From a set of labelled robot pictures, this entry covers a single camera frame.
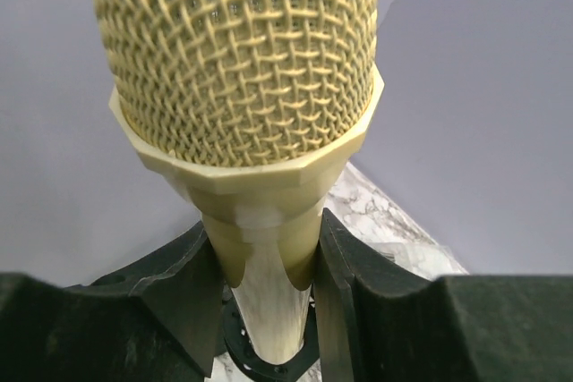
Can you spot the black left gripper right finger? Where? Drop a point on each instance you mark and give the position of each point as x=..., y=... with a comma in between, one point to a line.
x=379, y=322

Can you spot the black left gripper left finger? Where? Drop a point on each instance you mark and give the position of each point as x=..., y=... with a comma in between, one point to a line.
x=156, y=319

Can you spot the cream yellow microphone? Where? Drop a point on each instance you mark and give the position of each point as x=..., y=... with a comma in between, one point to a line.
x=250, y=110

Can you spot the clear plastic screw organizer box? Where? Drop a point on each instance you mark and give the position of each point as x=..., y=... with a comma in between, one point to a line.
x=414, y=255

